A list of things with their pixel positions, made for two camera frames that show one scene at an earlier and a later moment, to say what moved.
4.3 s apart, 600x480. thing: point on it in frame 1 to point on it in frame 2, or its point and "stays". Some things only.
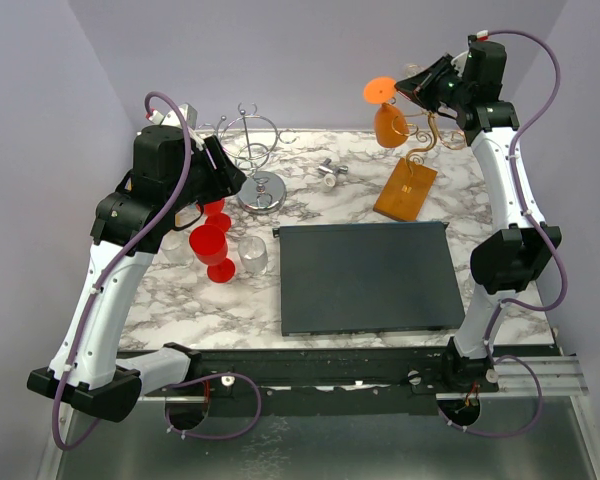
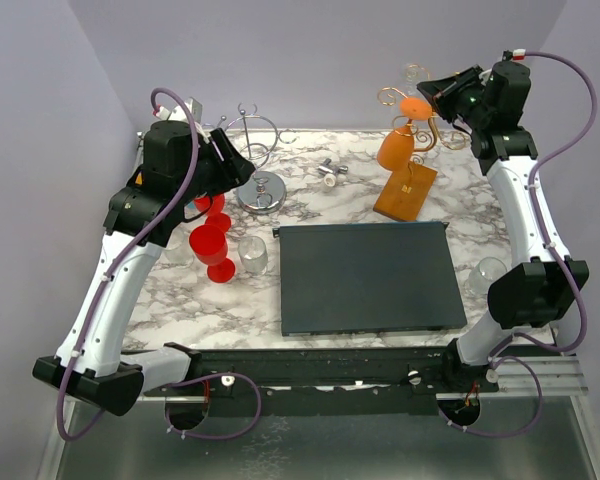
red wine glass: (215, 216) stays
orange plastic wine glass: (390, 125) to (396, 147)
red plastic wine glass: (210, 245) stays
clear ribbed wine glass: (253, 255) stays
